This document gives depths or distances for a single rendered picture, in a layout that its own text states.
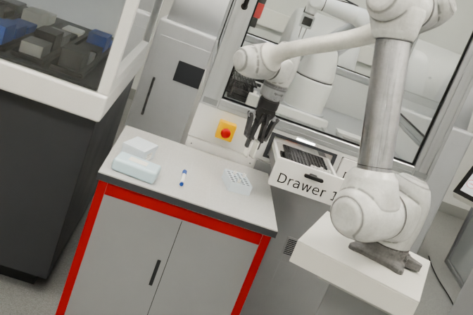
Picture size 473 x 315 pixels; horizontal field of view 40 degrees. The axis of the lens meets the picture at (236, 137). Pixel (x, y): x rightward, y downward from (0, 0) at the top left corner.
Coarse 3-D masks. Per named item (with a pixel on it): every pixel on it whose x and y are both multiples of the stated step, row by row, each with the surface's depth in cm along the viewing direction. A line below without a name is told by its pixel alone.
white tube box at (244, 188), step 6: (222, 174) 245; (228, 174) 240; (240, 174) 245; (228, 180) 237; (234, 180) 237; (246, 180) 242; (228, 186) 235; (234, 186) 235; (240, 186) 235; (246, 186) 236; (234, 192) 235; (240, 192) 236; (246, 192) 236
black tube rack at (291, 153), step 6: (288, 150) 261; (294, 150) 265; (300, 150) 269; (282, 156) 261; (288, 156) 254; (294, 156) 257; (300, 156) 260; (306, 156) 264; (312, 156) 266; (318, 156) 270; (300, 162) 250; (306, 162) 254; (312, 162) 257; (318, 162) 261; (324, 162) 264; (324, 168) 256
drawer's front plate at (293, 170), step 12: (276, 168) 237; (288, 168) 237; (300, 168) 237; (312, 168) 238; (276, 180) 239; (288, 180) 239; (300, 180) 239; (312, 180) 239; (324, 180) 239; (336, 180) 239; (300, 192) 240; (324, 192) 240
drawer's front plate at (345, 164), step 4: (344, 160) 270; (348, 160) 270; (352, 160) 272; (340, 164) 272; (344, 164) 271; (348, 164) 271; (352, 164) 271; (356, 164) 271; (340, 168) 271; (344, 168) 271; (348, 168) 271; (336, 172) 273; (340, 172) 272; (344, 172) 272; (340, 176) 272; (344, 176) 272
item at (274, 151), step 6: (276, 144) 266; (282, 144) 272; (270, 150) 267; (276, 150) 257; (282, 150) 272; (270, 156) 263; (276, 156) 252; (270, 162) 258; (330, 162) 269; (330, 168) 263
